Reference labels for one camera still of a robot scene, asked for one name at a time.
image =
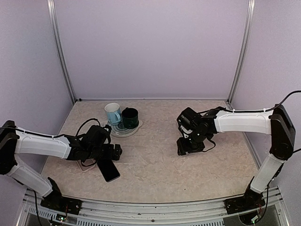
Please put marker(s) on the light blue mug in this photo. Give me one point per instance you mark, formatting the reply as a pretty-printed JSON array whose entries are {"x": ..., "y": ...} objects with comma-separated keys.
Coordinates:
[{"x": 113, "y": 113}]

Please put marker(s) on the aluminium front rail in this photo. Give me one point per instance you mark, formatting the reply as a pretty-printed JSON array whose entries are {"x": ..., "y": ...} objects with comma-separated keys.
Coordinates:
[{"x": 210, "y": 212}]

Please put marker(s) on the dark green mug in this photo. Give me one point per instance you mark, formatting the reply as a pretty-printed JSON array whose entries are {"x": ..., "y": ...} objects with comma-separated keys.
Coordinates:
[{"x": 130, "y": 118}]

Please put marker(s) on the left aluminium frame post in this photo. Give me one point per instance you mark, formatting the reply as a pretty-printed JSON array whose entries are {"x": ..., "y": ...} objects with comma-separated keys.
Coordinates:
[{"x": 59, "y": 48}]

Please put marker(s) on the aluminium frame post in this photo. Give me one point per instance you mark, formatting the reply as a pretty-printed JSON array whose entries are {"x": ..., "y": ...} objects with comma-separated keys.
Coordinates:
[
  {"x": 243, "y": 50},
  {"x": 59, "y": 48}
]

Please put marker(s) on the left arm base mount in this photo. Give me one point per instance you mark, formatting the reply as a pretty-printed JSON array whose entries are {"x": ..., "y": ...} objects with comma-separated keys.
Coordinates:
[{"x": 62, "y": 204}]

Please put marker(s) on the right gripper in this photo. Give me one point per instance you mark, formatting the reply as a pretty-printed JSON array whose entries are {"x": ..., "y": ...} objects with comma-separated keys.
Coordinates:
[{"x": 182, "y": 147}]

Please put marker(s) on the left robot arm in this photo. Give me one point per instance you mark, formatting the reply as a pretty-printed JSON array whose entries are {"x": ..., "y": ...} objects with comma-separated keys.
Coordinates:
[{"x": 15, "y": 141}]

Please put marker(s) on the right aluminium frame post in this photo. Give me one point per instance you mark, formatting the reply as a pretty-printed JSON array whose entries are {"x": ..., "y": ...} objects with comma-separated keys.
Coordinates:
[{"x": 243, "y": 50}]

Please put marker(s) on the pink phone case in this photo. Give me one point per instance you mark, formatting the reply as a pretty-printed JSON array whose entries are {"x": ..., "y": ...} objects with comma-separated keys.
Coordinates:
[{"x": 87, "y": 165}]

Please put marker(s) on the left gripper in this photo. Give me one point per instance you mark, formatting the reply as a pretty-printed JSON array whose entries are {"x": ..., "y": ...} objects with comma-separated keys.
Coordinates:
[{"x": 110, "y": 155}]

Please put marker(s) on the white phone case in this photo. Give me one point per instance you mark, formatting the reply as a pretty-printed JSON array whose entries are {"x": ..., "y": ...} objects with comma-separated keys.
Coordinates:
[{"x": 108, "y": 170}]

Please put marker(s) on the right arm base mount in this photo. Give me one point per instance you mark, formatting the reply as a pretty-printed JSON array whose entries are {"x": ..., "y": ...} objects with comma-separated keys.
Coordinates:
[{"x": 243, "y": 203}]

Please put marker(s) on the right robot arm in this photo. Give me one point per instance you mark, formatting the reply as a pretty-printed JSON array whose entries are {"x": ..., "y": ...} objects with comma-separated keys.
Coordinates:
[{"x": 273, "y": 123}]

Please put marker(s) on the round grey swirl tray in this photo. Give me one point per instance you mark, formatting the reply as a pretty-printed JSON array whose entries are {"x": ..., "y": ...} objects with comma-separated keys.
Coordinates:
[{"x": 120, "y": 131}]

